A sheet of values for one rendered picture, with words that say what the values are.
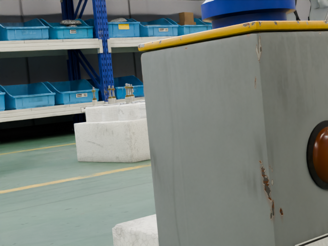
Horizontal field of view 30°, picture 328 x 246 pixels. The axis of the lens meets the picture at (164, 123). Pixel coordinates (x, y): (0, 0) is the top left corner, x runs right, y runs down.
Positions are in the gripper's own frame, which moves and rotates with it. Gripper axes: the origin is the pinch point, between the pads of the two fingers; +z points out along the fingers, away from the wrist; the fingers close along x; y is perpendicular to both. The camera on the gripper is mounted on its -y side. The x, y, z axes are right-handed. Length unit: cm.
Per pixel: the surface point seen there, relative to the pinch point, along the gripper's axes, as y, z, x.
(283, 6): 36.2, 2.1, 5.7
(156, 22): -497, -65, -232
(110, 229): -56, 34, -56
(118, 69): -494, -23, -278
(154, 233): 17.1, 16.3, -10.2
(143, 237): 16.6, 16.8, -11.6
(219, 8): 37.1, 1.9, 3.3
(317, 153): 37.7, 7.9, 6.8
